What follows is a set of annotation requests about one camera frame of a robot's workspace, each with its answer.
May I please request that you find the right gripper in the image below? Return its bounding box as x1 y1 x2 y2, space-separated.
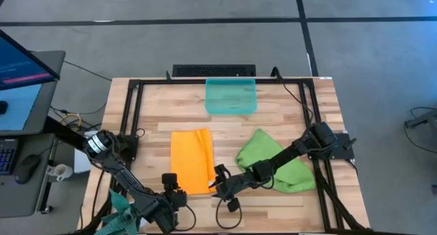
208 171 255 201

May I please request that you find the orange microfiber towel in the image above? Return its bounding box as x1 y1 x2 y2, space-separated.
170 127 216 196

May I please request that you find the green microfiber towel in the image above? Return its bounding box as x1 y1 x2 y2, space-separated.
235 127 317 194

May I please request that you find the teal plastic basket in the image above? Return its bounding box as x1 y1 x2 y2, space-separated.
204 77 257 115

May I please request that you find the teal artificial plant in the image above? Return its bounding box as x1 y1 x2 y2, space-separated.
94 189 141 235

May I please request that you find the white box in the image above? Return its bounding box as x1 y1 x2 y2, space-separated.
73 148 93 174

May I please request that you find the black angled bar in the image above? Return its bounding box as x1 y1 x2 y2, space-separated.
42 115 89 150

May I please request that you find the black computer mouse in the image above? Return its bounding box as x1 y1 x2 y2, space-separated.
13 154 42 185

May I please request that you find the grey computer desk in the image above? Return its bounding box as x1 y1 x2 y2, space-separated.
0 49 67 219

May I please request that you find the black keyboard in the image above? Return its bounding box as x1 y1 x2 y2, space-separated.
0 138 20 176

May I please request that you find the computer monitor blue screen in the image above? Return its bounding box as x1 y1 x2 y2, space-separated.
0 29 61 92

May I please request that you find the black stand leg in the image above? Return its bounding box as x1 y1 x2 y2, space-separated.
405 107 437 130

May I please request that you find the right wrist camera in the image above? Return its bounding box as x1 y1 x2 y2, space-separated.
227 197 241 213

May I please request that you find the left gripper camera cable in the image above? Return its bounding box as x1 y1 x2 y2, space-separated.
173 203 197 232

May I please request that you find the gripper camera cable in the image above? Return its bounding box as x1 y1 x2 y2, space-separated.
173 203 197 232
214 197 243 230

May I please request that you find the right gripper camera cable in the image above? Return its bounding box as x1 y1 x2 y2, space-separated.
214 197 243 230

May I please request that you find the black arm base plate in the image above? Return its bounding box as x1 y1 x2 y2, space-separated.
307 132 358 161
115 134 140 163

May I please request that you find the black metal table frame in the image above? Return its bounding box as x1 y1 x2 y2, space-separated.
102 77 373 235

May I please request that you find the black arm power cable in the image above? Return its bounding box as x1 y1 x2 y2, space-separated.
278 72 315 125

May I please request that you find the yellow cable loop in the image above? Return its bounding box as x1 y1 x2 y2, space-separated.
59 112 83 132

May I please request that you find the black floor cable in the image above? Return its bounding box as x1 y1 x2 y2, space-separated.
63 59 113 82

